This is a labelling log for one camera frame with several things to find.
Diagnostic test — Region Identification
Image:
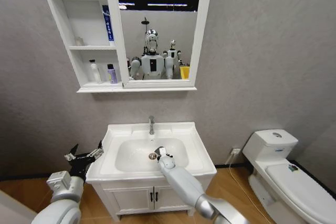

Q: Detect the purple bottle with black cap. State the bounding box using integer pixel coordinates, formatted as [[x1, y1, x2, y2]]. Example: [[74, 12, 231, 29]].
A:
[[106, 63, 119, 85]]

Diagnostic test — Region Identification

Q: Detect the chrome faucet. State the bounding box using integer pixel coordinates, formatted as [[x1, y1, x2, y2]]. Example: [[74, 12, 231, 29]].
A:
[[148, 115, 156, 136]]

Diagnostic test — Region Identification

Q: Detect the white vanity cabinet door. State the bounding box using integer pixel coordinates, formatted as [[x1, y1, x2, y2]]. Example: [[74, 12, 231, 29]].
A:
[[103, 186, 154, 216], [154, 184, 195, 212]]

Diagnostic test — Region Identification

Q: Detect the white vanity cabinet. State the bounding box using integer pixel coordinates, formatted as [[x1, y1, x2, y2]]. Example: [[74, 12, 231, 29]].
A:
[[90, 174, 211, 221]]

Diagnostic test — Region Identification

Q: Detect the white wall cabinet with shelves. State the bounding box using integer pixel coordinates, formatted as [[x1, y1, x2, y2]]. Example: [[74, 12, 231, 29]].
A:
[[35, 0, 215, 94]]

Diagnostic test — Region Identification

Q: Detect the white toilet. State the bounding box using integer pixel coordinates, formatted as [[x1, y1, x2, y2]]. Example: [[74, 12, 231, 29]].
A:
[[241, 129, 336, 224]]

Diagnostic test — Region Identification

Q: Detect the white ceramic washbasin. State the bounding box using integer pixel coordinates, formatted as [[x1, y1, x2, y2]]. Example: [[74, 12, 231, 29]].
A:
[[86, 121, 217, 184]]

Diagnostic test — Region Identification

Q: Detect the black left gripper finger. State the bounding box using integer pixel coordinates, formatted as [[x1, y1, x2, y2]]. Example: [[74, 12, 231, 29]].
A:
[[87, 140, 104, 160], [64, 143, 80, 163]]

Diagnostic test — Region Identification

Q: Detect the white bottle with black cap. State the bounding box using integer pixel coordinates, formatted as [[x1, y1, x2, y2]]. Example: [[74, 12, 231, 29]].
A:
[[88, 59, 103, 83]]

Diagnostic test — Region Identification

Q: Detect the thin white power cable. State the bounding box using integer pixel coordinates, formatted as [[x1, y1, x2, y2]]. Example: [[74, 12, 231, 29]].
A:
[[225, 153, 270, 221]]

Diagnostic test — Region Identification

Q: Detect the cabinet mirror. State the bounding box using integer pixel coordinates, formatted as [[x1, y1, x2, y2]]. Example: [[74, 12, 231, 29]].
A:
[[115, 0, 204, 81]]

